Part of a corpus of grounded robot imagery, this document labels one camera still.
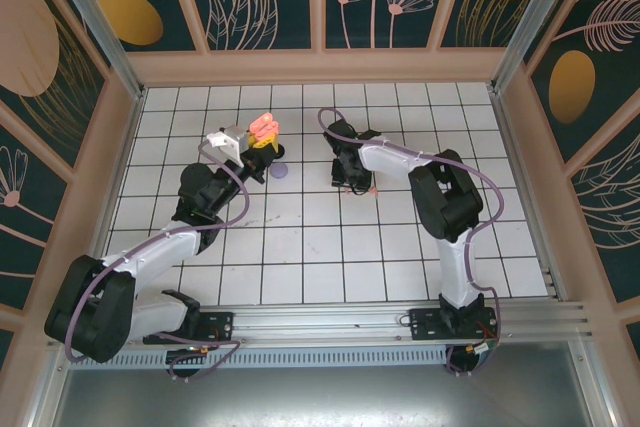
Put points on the pink earbud charging case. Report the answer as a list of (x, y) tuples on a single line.
[(264, 123)]

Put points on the purple round charging case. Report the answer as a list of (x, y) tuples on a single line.
[(280, 172)]

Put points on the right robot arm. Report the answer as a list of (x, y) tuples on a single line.
[(450, 267)]

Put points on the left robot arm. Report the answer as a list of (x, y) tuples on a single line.
[(90, 312)]

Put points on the grey metal sheet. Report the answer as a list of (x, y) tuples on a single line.
[(320, 397)]

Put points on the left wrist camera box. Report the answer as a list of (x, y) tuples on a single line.
[(235, 143)]

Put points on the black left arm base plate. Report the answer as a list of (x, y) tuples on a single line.
[(220, 324)]

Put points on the aluminium mounting rail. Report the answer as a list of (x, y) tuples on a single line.
[(325, 319)]

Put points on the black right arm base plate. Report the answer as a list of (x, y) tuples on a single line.
[(425, 324)]

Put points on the aluminium frame post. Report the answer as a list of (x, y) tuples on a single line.
[(102, 32), (536, 22)]

